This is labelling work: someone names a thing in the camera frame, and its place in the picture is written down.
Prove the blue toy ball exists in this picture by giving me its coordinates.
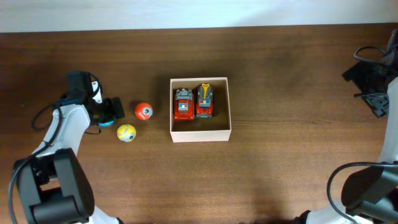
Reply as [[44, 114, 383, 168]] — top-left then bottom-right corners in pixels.
[[98, 121, 114, 127]]

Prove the red fire truck grey ladder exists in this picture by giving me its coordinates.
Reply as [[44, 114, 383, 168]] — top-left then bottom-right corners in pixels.
[[174, 88, 195, 121]]

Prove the red fire truck yellow crane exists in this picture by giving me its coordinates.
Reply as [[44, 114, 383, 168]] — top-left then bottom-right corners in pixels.
[[196, 83, 214, 118]]

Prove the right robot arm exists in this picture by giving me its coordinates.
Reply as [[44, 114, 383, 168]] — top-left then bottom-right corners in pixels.
[[293, 30, 397, 224]]

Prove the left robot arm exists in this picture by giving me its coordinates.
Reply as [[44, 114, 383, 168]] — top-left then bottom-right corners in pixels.
[[9, 72, 124, 224]]

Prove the yellow toy ball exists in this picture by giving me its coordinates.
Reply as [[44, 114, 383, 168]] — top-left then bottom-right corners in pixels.
[[117, 124, 137, 142]]

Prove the red toy ball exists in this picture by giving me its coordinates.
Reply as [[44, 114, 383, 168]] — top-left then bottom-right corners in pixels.
[[134, 102, 153, 120]]

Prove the pink open box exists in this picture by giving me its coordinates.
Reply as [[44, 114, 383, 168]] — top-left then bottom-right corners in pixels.
[[169, 77, 232, 142]]

